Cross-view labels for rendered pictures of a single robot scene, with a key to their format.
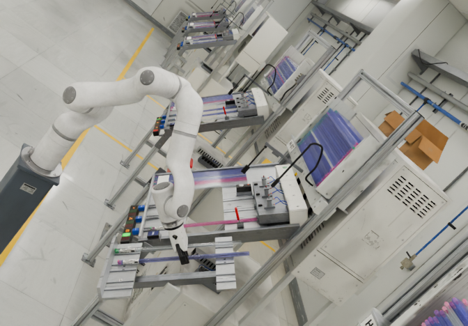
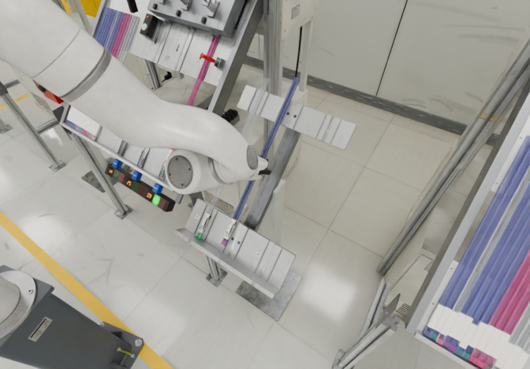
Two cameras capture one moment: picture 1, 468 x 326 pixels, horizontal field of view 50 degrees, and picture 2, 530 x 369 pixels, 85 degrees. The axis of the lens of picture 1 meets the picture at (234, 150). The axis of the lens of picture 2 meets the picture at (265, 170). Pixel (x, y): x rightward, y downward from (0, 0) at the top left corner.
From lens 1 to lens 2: 1.37 m
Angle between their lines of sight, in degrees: 46
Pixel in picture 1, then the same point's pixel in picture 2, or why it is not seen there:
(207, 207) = not seen: hidden behind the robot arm
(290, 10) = not seen: outside the picture
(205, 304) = (253, 140)
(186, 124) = (65, 54)
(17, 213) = (72, 331)
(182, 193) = (232, 147)
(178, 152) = (134, 113)
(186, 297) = not seen: hidden behind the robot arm
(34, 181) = (31, 323)
